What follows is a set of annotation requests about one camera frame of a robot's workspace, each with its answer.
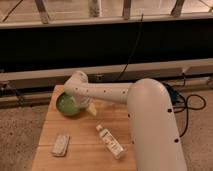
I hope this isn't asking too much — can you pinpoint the green ceramic bowl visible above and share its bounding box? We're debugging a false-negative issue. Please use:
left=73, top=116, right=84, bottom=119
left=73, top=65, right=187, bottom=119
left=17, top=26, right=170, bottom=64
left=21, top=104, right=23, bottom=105
left=56, top=92, right=84, bottom=117

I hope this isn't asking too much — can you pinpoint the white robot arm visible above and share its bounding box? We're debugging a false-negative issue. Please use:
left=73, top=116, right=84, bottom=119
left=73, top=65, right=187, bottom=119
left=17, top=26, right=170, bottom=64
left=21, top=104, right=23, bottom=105
left=64, top=71, right=187, bottom=171

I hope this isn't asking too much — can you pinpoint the translucent plastic cup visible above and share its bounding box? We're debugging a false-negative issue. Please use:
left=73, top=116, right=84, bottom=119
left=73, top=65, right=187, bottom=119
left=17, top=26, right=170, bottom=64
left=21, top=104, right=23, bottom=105
left=87, top=103, right=97, bottom=116

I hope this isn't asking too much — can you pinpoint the clear plastic bottle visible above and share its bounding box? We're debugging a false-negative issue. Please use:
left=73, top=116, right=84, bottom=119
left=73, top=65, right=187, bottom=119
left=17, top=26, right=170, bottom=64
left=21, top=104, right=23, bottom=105
left=96, top=125, right=124, bottom=159

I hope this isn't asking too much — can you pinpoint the blue power adapter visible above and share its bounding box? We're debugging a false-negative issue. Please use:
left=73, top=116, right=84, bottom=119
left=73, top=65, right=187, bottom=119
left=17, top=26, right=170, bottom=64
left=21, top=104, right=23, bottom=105
left=168, top=88, right=178, bottom=104

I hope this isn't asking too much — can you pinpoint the black hanging cable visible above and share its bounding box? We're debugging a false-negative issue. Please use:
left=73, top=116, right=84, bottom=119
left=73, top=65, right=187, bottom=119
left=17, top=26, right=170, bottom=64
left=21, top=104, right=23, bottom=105
left=114, top=13, right=145, bottom=83

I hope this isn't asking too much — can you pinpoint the black floor cable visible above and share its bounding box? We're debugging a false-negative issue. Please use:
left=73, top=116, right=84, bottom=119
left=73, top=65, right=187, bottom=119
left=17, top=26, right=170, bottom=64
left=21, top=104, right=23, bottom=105
left=163, top=71, right=207, bottom=139

